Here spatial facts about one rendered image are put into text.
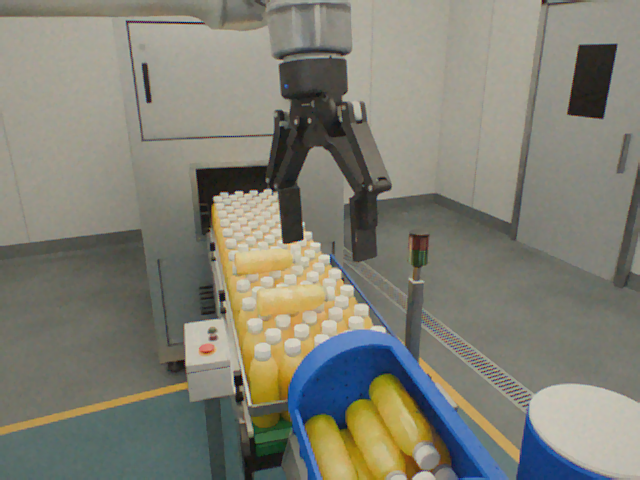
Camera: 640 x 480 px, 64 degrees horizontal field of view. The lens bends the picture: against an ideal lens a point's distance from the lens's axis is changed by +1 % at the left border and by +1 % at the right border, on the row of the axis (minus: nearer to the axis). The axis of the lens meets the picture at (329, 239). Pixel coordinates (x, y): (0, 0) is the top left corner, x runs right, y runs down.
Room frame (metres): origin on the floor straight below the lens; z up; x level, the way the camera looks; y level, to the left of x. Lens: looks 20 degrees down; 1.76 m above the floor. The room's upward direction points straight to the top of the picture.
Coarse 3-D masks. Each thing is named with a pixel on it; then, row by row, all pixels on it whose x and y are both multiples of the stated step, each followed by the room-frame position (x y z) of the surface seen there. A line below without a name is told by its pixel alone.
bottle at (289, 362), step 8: (288, 360) 1.03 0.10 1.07; (296, 360) 1.03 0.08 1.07; (280, 368) 1.04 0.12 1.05; (288, 368) 1.02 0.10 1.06; (280, 376) 1.04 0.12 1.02; (288, 376) 1.02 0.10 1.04; (280, 384) 1.04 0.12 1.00; (288, 384) 1.02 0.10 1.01; (280, 392) 1.04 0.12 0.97; (288, 416) 1.02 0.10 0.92
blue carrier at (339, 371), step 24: (336, 336) 0.88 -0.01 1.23; (360, 336) 0.87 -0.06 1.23; (384, 336) 0.89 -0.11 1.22; (312, 360) 0.84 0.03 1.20; (336, 360) 0.88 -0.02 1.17; (360, 360) 0.90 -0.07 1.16; (384, 360) 0.91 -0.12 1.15; (408, 360) 0.82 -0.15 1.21; (312, 384) 0.87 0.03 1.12; (336, 384) 0.88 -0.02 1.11; (360, 384) 0.90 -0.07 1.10; (408, 384) 0.93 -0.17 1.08; (432, 384) 0.77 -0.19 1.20; (288, 408) 0.84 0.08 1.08; (312, 408) 0.87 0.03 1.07; (336, 408) 0.88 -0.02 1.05; (432, 408) 0.84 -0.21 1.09; (456, 432) 0.62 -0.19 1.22; (312, 456) 0.68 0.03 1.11; (456, 456) 0.74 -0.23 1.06; (480, 456) 0.58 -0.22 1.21
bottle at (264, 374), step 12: (252, 360) 1.03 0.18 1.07; (264, 360) 1.02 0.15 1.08; (252, 372) 1.01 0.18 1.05; (264, 372) 1.00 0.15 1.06; (276, 372) 1.02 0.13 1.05; (252, 384) 1.01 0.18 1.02; (264, 384) 1.00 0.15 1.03; (276, 384) 1.02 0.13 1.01; (252, 396) 1.01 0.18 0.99; (264, 396) 1.00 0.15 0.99; (276, 396) 1.02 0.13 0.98; (252, 408) 1.01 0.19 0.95; (252, 420) 1.02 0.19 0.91; (264, 420) 1.00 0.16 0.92; (276, 420) 1.01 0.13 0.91
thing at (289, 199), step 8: (280, 192) 0.61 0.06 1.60; (288, 192) 0.61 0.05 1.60; (296, 192) 0.62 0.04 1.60; (280, 200) 0.61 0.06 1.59; (288, 200) 0.61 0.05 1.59; (296, 200) 0.62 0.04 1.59; (280, 208) 0.61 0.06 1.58; (288, 208) 0.61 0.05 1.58; (296, 208) 0.62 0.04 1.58; (280, 216) 0.61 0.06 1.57; (288, 216) 0.61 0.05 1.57; (296, 216) 0.62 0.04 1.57; (288, 224) 0.61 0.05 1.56; (296, 224) 0.61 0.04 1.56; (288, 232) 0.60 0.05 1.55; (296, 232) 0.61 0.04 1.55; (288, 240) 0.60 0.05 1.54; (296, 240) 0.61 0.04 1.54
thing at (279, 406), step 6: (270, 402) 1.00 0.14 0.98; (276, 402) 1.00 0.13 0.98; (282, 402) 1.00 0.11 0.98; (258, 408) 0.98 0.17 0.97; (264, 408) 0.99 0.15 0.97; (270, 408) 0.99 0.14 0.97; (276, 408) 1.00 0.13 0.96; (282, 408) 1.00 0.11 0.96; (258, 414) 0.98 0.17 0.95; (264, 414) 0.99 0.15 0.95; (270, 414) 0.99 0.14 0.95
